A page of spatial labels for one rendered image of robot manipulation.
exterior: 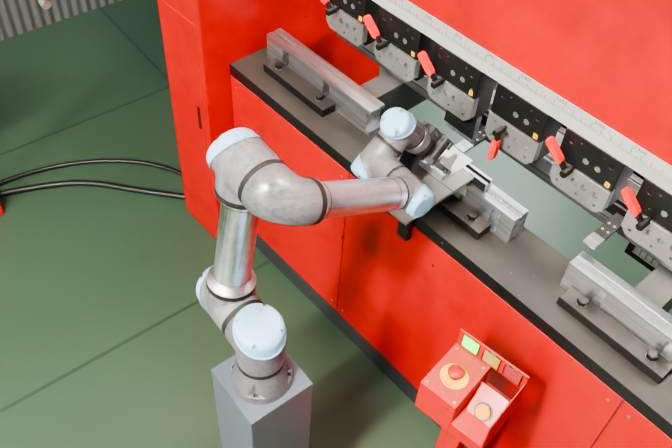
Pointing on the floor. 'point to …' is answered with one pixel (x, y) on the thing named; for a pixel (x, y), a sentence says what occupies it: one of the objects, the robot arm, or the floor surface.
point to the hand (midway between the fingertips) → (438, 166)
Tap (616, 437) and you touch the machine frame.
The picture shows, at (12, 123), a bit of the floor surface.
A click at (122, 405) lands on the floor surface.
